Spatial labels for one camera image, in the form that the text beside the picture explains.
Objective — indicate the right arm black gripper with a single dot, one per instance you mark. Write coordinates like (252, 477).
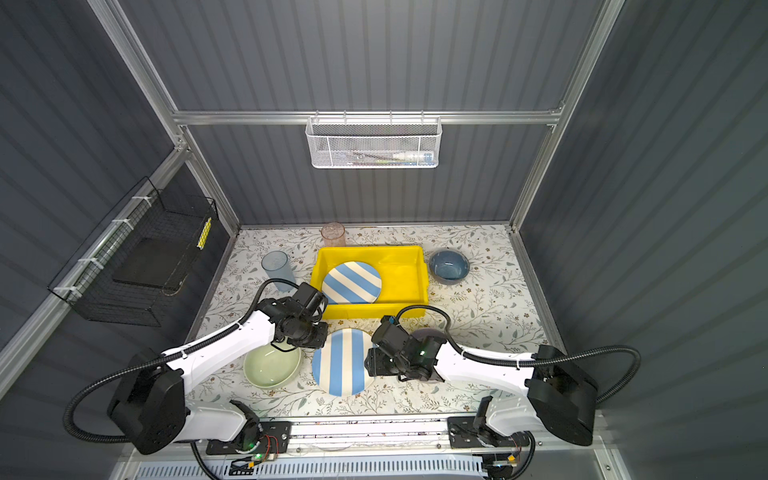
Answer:
(374, 364)

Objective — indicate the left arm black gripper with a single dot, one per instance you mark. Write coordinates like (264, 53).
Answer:
(321, 340)

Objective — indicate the light green bowl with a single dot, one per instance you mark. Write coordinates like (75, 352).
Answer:
(268, 367)

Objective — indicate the blue white striped plate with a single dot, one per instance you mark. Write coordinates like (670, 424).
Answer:
(352, 283)
(338, 367)

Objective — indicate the yellow plastic bin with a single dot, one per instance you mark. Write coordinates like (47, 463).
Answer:
(403, 271)

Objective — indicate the dark blue bowl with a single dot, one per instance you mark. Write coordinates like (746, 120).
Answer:
(448, 267)

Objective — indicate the lavender bowl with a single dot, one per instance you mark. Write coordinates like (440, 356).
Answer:
(425, 333)

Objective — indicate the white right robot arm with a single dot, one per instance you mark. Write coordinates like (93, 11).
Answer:
(560, 398)

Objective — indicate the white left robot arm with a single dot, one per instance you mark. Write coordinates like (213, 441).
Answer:
(150, 405)

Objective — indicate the frosted blue plastic cup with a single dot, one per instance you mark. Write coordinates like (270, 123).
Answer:
(277, 265)

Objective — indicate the pink plastic cup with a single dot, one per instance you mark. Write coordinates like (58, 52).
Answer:
(333, 235)

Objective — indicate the white tube in basket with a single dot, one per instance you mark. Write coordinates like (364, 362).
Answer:
(414, 157)

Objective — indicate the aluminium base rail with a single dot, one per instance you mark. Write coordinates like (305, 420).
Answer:
(412, 446)

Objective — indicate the white wire mesh basket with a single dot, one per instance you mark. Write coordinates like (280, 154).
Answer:
(368, 141)

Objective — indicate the black wire basket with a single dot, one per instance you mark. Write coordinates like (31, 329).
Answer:
(136, 268)

